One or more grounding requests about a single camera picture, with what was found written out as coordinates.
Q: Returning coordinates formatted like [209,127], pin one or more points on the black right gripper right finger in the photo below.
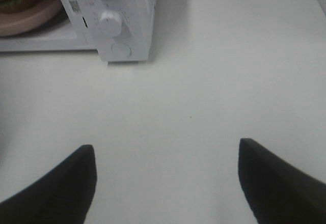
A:
[276,191]

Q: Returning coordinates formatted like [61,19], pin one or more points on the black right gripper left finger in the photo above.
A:
[63,195]

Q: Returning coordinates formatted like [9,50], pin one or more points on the round white door button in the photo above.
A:
[121,50]

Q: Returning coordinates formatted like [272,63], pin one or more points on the pink speckled plate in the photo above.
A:
[37,15]

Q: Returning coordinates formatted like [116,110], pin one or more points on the lower white control knob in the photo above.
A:
[110,23]

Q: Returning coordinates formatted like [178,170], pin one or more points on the white microwave oven body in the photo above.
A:
[70,31]

